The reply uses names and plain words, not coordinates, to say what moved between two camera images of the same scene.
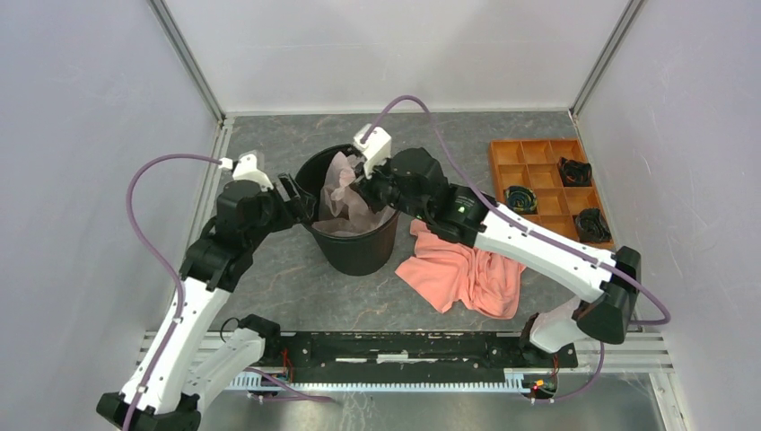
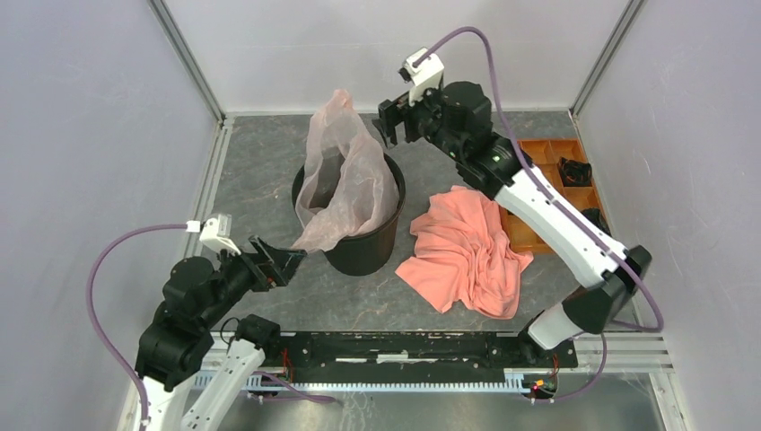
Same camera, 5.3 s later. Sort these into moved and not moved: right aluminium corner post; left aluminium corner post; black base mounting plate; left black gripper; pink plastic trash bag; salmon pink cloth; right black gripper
Moved: pink plastic trash bag; right black gripper; left black gripper
Not moved: right aluminium corner post; left aluminium corner post; salmon pink cloth; black base mounting plate
